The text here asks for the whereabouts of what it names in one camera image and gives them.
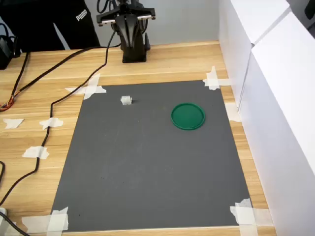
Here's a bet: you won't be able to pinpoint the white partition panel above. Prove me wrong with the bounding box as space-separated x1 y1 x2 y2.
218 0 291 115
238 9 315 236

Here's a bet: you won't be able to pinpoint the black cable from arm foot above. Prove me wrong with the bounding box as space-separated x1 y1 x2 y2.
0 43 123 113

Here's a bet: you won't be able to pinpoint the dark grey mat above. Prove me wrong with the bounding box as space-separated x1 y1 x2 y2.
50 80 252 232

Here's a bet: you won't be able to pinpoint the black braided cable coloured wires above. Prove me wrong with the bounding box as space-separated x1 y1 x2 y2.
0 51 31 113

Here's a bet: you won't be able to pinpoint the round green lid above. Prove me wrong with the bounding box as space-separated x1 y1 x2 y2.
171 102 206 131

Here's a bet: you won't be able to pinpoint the white masking tape piece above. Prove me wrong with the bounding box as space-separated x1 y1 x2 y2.
202 65 231 90
2 118 25 130
230 198 275 236
39 117 64 130
21 146 50 160
224 102 242 123
21 206 69 234
64 73 108 100

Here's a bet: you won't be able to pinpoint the long black camera cable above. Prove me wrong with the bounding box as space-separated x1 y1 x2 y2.
0 29 117 206

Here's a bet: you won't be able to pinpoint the person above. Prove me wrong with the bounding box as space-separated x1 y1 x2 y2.
0 0 101 54

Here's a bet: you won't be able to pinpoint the black box device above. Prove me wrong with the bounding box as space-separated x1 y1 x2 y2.
0 34 15 70

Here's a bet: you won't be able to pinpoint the black chair part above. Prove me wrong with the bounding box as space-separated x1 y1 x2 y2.
304 0 315 21

